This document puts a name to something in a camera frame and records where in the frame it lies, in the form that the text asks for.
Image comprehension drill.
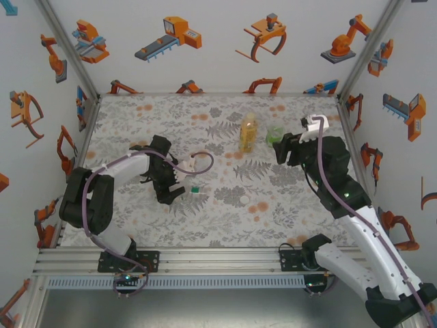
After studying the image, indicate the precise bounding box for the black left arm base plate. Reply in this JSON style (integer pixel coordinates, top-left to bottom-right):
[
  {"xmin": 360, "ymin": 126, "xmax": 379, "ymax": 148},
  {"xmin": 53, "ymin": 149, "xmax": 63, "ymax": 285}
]
[{"xmin": 98, "ymin": 251, "xmax": 160, "ymax": 273}]

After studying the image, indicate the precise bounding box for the aluminium frame rail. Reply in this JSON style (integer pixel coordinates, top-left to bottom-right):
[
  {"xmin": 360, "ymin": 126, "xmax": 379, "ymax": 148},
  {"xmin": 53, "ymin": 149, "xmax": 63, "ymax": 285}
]
[
  {"xmin": 56, "ymin": 95, "xmax": 103, "ymax": 249},
  {"xmin": 336, "ymin": 97, "xmax": 385, "ymax": 247},
  {"xmin": 98, "ymin": 91, "xmax": 341, "ymax": 98}
]

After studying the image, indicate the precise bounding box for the aluminium frame post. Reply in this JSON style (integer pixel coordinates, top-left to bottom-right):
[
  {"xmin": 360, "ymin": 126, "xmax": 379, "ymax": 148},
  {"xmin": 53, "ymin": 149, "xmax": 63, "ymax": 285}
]
[
  {"xmin": 16, "ymin": 275, "xmax": 48, "ymax": 328},
  {"xmin": 33, "ymin": 0, "xmax": 103, "ymax": 103},
  {"xmin": 336, "ymin": 0, "xmax": 409, "ymax": 103}
]

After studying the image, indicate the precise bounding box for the green tinted plastic bottle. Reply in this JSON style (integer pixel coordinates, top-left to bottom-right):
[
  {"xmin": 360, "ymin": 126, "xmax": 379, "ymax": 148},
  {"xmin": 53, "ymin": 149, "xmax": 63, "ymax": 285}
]
[{"xmin": 265, "ymin": 125, "xmax": 286, "ymax": 145}]

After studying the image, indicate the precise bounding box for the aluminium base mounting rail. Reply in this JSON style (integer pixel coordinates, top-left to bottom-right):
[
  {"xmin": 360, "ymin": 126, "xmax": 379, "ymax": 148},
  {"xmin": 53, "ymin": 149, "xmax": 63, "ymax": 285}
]
[{"xmin": 32, "ymin": 247, "xmax": 373, "ymax": 277}]

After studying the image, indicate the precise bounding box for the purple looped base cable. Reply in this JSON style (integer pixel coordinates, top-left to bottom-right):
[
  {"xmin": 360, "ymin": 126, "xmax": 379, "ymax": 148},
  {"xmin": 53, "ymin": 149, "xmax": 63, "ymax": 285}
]
[
  {"xmin": 112, "ymin": 273, "xmax": 150, "ymax": 300},
  {"xmin": 305, "ymin": 269, "xmax": 339, "ymax": 298}
]

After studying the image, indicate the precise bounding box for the orange tea bottle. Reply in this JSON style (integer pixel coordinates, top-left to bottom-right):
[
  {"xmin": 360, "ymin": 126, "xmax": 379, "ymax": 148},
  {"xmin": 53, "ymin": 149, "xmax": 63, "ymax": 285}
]
[{"xmin": 238, "ymin": 112, "xmax": 259, "ymax": 154}]

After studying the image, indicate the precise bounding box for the floral table mat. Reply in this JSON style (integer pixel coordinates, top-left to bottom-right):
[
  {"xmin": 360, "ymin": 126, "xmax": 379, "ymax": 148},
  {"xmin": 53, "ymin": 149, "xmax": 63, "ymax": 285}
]
[{"xmin": 56, "ymin": 94, "xmax": 382, "ymax": 249}]

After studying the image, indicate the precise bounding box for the white slotted cable duct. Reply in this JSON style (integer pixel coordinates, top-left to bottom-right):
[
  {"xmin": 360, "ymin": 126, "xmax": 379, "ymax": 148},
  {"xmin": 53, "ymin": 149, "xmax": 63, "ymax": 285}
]
[{"xmin": 46, "ymin": 275, "xmax": 307, "ymax": 290}]

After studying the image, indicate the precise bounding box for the clear plastic bottle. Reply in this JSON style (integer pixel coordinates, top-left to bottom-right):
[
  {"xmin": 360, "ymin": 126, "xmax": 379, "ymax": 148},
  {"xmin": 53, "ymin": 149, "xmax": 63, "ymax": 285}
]
[{"xmin": 184, "ymin": 185, "xmax": 211, "ymax": 203}]

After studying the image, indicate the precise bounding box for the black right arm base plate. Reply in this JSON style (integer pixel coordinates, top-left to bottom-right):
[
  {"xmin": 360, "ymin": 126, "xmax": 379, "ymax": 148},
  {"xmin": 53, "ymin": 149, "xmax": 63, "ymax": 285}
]
[{"xmin": 279, "ymin": 247, "xmax": 308, "ymax": 273}]

